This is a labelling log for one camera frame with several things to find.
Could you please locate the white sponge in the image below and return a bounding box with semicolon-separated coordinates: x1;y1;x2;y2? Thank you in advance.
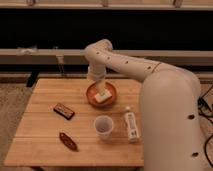
95;90;112;103

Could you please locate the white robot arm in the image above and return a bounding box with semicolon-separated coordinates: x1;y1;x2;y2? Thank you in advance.
85;39;204;171

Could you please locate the orange ceramic bowl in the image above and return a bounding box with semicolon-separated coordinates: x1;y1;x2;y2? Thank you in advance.
86;82;117;108

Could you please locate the clear plastic cup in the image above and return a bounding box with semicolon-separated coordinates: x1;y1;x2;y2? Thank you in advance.
93;115;114;140

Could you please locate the dark brown rectangular box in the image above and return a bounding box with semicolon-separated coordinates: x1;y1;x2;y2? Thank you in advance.
53;103;75;120

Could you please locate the white plastic bottle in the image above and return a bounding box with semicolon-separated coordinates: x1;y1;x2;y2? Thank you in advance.
124;106;139;143

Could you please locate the wooden table board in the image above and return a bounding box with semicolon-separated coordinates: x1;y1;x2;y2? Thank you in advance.
4;79;143;167

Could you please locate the brown oval snack bar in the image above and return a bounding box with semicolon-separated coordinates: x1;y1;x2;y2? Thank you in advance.
59;132;78;151

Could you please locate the long wooden rail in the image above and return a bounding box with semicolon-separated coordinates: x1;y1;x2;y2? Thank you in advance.
0;49;213;66

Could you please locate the black cable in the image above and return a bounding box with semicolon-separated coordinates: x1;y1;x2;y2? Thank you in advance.
197;83;213;168

